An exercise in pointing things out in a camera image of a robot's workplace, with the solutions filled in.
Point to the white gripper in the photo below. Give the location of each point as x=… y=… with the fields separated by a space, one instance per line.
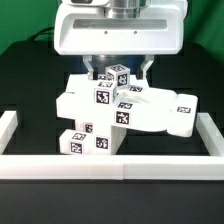
x=119 y=27

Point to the white left fence rail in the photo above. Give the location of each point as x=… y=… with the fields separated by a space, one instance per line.
x=8 y=124

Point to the white right fence rail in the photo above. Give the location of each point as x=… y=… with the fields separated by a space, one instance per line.
x=210 y=135

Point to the white chair back frame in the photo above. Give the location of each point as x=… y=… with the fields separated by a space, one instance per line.
x=137 y=107

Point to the white chair seat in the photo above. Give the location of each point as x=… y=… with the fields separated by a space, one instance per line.
x=108 y=139

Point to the white front fence rail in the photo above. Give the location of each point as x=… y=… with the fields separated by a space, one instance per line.
x=118 y=167

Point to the white fence rail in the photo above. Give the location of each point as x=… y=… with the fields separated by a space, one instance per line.
x=8 y=124
x=210 y=135
x=118 y=167

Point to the white tagged cube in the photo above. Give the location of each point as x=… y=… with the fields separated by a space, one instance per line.
x=105 y=92
x=118 y=73

